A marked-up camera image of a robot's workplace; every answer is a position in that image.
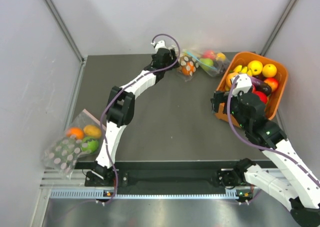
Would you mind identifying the polka dot zip bag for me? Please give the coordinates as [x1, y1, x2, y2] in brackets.
[176, 49, 199, 82]

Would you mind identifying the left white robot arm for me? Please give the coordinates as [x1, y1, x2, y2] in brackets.
[87, 47, 179, 186]

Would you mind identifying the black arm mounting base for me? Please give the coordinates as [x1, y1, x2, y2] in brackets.
[76, 160, 248, 194]

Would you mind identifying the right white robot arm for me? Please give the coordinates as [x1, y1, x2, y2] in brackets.
[210, 90, 320, 227]

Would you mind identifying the fake peach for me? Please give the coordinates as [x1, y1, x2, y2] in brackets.
[225, 72, 238, 88]

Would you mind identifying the blue zip clear bag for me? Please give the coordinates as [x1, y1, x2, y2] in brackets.
[184, 50, 231, 77]

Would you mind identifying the fake small banana bunch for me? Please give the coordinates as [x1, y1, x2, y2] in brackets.
[233, 65, 253, 76]

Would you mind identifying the fake green pear in bag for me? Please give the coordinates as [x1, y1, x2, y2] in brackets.
[199, 58, 215, 72]

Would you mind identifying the fake purple eggplant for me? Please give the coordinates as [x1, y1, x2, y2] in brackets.
[250, 76, 272, 96]

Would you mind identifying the fake red apple in bag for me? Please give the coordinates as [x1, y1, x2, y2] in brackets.
[202, 50, 216, 60]

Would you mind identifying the fake red tomato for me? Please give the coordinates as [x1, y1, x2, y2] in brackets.
[253, 91, 268, 105]

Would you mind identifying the fake yellow lemon left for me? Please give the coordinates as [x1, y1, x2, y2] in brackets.
[247, 60, 264, 76]

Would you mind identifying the fake red yellow apple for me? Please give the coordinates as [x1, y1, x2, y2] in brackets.
[263, 77, 279, 93]

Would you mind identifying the fake yellow orange right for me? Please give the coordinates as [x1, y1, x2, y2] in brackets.
[262, 63, 278, 78]

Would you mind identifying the fake potato in pink bag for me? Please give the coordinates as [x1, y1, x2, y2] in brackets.
[83, 124, 102, 139]

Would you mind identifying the fake green apple pink bag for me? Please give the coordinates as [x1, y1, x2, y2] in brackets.
[81, 136, 100, 153]

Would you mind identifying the fake orange in pink bag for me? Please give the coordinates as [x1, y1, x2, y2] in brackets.
[65, 127, 85, 140]

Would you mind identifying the pink zip dotted bag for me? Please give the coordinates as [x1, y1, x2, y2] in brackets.
[42, 109, 106, 179]

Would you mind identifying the orange plastic bin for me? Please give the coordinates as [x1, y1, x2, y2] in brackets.
[216, 51, 289, 120]

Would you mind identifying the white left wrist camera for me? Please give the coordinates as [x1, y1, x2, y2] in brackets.
[151, 40, 167, 52]

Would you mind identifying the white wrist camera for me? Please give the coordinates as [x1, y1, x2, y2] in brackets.
[151, 40, 167, 52]
[230, 73, 252, 96]

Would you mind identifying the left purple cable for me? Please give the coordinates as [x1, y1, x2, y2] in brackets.
[96, 33, 181, 207]

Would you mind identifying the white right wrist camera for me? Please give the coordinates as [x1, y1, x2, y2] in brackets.
[230, 73, 252, 96]

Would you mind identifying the grey slotted cable duct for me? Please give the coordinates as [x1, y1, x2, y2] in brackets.
[50, 189, 253, 200]

